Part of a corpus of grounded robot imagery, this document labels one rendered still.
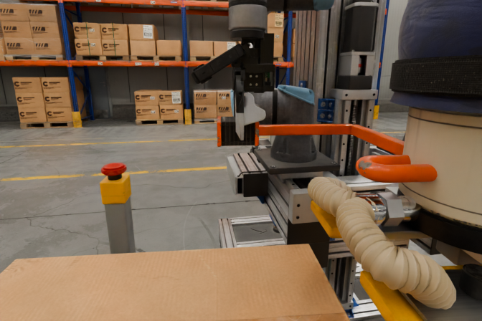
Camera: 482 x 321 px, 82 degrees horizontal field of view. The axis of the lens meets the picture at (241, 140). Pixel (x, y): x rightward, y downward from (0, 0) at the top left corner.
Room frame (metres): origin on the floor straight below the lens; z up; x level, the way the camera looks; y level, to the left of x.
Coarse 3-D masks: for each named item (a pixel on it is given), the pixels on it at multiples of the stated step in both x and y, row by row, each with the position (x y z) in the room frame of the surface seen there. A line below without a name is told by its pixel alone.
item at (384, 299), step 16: (368, 272) 0.28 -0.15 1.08; (448, 272) 0.27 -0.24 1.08; (464, 272) 0.25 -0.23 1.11; (480, 272) 0.24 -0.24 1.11; (368, 288) 0.27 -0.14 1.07; (384, 288) 0.26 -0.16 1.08; (464, 288) 0.24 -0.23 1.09; (480, 288) 0.23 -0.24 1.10; (384, 304) 0.24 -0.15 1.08; (400, 304) 0.23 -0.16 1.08; (416, 304) 0.23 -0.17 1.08; (464, 304) 0.23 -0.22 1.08; (480, 304) 0.23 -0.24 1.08; (400, 320) 0.22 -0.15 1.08; (416, 320) 0.21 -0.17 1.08; (432, 320) 0.21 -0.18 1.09; (448, 320) 0.21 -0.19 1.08; (464, 320) 0.21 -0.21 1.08; (480, 320) 0.21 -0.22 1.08
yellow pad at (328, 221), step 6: (372, 192) 0.44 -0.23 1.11; (378, 192) 0.44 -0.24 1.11; (312, 204) 0.46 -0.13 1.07; (312, 210) 0.46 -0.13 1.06; (318, 210) 0.44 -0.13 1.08; (318, 216) 0.43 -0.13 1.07; (324, 216) 0.41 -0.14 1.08; (330, 216) 0.41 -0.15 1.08; (324, 222) 0.40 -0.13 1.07; (330, 222) 0.39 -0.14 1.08; (324, 228) 0.40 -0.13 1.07; (330, 228) 0.38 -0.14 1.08; (336, 228) 0.38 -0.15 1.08; (330, 234) 0.38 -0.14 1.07; (336, 234) 0.38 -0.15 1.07
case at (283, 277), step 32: (96, 256) 0.49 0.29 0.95; (128, 256) 0.49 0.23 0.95; (160, 256) 0.49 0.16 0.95; (192, 256) 0.49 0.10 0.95; (224, 256) 0.49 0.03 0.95; (256, 256) 0.49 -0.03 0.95; (288, 256) 0.49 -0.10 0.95; (0, 288) 0.40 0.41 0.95; (32, 288) 0.40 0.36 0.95; (64, 288) 0.40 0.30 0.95; (96, 288) 0.40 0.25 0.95; (128, 288) 0.40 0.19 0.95; (160, 288) 0.40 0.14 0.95; (192, 288) 0.40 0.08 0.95; (224, 288) 0.40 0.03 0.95; (256, 288) 0.40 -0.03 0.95; (288, 288) 0.40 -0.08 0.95; (320, 288) 0.40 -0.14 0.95; (0, 320) 0.34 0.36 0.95; (32, 320) 0.34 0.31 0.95; (64, 320) 0.34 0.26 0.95; (96, 320) 0.34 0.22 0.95; (128, 320) 0.34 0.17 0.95; (160, 320) 0.34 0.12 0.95; (192, 320) 0.34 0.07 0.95; (224, 320) 0.34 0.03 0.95; (256, 320) 0.34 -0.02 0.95; (288, 320) 0.34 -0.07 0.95; (320, 320) 0.34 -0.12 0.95
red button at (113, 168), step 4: (108, 164) 0.80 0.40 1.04; (112, 164) 0.80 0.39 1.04; (116, 164) 0.80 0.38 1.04; (120, 164) 0.80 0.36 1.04; (124, 164) 0.82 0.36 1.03; (104, 168) 0.76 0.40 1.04; (108, 168) 0.76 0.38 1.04; (112, 168) 0.76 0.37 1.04; (116, 168) 0.77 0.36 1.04; (120, 168) 0.77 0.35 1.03; (124, 168) 0.78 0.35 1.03; (104, 172) 0.76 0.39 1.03; (108, 172) 0.75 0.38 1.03; (112, 172) 0.75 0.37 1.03; (116, 172) 0.76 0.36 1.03; (120, 172) 0.77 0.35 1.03; (108, 176) 0.77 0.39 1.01; (112, 176) 0.77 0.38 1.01; (116, 176) 0.77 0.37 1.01; (120, 176) 0.78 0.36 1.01; (112, 180) 0.77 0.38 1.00
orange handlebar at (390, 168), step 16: (272, 128) 0.58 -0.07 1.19; (288, 128) 0.58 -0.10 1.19; (304, 128) 0.58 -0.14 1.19; (320, 128) 0.59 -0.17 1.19; (336, 128) 0.59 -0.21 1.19; (352, 128) 0.58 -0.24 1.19; (368, 128) 0.55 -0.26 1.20; (384, 144) 0.46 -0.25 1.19; (400, 144) 0.42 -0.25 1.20; (368, 160) 0.33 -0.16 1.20; (384, 160) 0.35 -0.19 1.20; (400, 160) 0.35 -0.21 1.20; (368, 176) 0.32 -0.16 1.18; (384, 176) 0.31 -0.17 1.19; (400, 176) 0.31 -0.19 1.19; (416, 176) 0.31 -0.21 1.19; (432, 176) 0.31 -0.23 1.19
